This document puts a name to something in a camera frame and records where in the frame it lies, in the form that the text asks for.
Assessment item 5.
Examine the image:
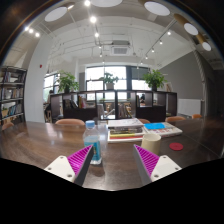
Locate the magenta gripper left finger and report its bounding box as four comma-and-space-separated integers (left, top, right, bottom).
43, 144, 95, 187

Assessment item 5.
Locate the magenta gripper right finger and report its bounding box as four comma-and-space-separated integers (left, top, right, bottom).
133, 144, 183, 187

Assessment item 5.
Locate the clear water bottle blue cap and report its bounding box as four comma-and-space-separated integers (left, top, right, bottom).
83, 120, 102, 165

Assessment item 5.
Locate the cream ceramic cup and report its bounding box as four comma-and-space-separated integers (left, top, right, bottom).
141, 134, 161, 155

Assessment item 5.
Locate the red round coaster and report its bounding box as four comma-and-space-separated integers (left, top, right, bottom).
169, 142, 183, 151

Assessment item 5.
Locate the stack of books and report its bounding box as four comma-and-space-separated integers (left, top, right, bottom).
108, 118, 146, 143

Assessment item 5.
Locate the magazine with blue cover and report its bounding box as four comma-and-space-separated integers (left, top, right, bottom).
144, 122, 183, 137

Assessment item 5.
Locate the orange chair back middle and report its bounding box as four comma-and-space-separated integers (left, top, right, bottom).
138, 118, 150, 124

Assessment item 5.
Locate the orange chair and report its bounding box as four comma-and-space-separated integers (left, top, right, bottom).
55, 119, 85, 126
165, 116, 186, 122
192, 114, 202, 119
138, 118, 150, 124
2, 122, 14, 131

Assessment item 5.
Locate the orange chair back left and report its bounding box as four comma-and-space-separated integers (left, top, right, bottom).
55, 119, 85, 126

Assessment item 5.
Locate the orange chair back right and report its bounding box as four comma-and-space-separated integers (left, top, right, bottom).
165, 116, 186, 122

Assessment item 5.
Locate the dark low shelf divider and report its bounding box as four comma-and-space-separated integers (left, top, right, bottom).
50, 90, 177, 122

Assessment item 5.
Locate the orange chair far right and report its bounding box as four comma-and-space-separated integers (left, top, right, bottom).
192, 114, 202, 119

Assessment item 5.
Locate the white radiator panel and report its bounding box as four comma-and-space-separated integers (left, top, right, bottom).
178, 99, 201, 116

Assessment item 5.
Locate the left potted plant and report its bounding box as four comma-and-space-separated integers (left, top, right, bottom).
57, 70, 79, 93

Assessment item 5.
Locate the potted plant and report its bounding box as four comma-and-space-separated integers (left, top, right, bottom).
143, 70, 167, 91
100, 72, 119, 90
57, 70, 79, 93

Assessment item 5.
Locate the orange chair far left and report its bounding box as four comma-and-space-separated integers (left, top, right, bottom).
2, 122, 14, 131

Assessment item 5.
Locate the right potted plant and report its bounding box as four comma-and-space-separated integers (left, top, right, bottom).
143, 70, 167, 91

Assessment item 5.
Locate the middle potted plant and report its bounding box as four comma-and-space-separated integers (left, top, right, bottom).
100, 72, 119, 90

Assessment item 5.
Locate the tall bookshelf at left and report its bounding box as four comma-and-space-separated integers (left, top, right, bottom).
0, 66, 27, 125

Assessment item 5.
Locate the ceiling air conditioner unit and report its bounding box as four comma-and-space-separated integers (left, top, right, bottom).
111, 40, 130, 56

